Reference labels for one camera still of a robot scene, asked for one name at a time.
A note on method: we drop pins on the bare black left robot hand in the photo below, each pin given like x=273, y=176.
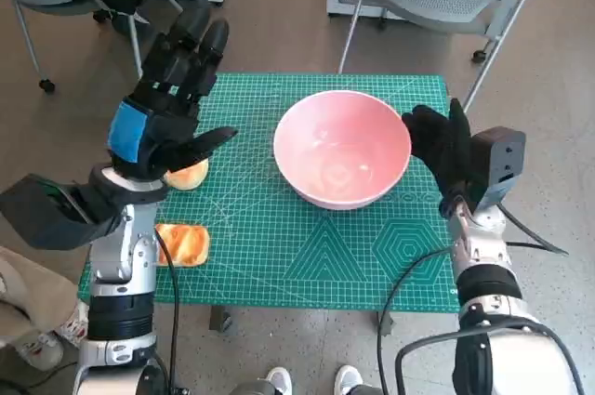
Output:
x=158, y=135

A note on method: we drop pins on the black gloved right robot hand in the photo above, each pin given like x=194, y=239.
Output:
x=446, y=148

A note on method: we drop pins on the round toy bread bun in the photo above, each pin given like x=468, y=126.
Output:
x=188, y=177

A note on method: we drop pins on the pink bowl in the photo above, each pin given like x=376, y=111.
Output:
x=339, y=144

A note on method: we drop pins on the rectangular toy toast bread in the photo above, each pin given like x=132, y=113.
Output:
x=190, y=244

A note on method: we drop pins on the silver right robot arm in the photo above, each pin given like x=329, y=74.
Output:
x=483, y=246

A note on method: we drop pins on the green cutting mat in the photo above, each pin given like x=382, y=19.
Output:
x=260, y=237

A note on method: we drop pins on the person's leg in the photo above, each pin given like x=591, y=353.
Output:
x=28, y=283

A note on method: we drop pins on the person's white sneaker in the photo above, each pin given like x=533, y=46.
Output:
x=42, y=348

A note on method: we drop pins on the white shoe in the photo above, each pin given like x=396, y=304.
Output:
x=279, y=381
x=346, y=381

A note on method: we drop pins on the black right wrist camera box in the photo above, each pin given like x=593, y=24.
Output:
x=504, y=158

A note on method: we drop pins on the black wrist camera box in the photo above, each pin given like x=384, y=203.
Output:
x=504, y=158
x=42, y=216

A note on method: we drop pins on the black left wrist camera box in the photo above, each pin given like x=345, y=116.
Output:
x=42, y=216

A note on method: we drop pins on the grey table leg bracket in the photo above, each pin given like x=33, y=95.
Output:
x=220, y=319
x=386, y=323

